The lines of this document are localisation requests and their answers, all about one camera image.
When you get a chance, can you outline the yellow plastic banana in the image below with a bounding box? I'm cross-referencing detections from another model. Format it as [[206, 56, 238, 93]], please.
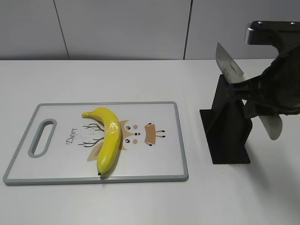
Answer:
[[82, 107, 121, 176]]

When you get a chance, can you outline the black knife stand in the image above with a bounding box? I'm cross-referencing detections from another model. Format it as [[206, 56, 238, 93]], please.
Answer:
[[199, 75, 253, 164]]

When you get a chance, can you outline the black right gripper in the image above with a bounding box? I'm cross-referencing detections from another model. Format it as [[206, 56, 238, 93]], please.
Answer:
[[228, 21, 300, 119]]

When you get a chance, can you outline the white grey-rimmed cutting board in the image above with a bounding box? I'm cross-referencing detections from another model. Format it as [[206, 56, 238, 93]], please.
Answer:
[[3, 101, 188, 185]]

